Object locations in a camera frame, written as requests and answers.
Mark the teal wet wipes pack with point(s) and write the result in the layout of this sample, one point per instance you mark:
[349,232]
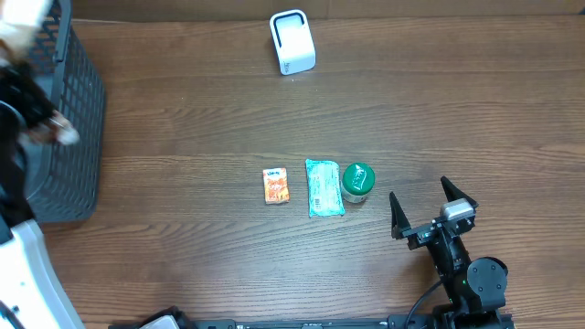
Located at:
[324,191]

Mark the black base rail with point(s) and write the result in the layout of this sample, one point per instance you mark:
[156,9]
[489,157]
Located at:
[301,324]

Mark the orange Kleenex tissue pack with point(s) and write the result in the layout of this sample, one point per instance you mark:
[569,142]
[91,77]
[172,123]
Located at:
[275,184]

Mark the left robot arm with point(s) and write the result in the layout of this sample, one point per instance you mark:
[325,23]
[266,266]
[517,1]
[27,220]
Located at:
[31,294]

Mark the green lid jar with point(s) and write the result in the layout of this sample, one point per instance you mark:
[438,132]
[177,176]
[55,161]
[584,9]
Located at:
[357,182]

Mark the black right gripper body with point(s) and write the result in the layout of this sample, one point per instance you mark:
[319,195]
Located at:
[420,236]

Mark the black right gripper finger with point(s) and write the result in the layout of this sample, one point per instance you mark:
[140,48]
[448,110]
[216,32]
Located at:
[399,221]
[453,193]

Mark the brown white snack bag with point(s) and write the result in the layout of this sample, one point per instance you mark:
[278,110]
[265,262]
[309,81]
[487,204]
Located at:
[55,129]

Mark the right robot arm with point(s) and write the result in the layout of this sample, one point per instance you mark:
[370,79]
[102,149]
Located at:
[469,293]

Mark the white barcode scanner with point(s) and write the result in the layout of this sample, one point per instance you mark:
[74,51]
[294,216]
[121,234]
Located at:
[293,41]

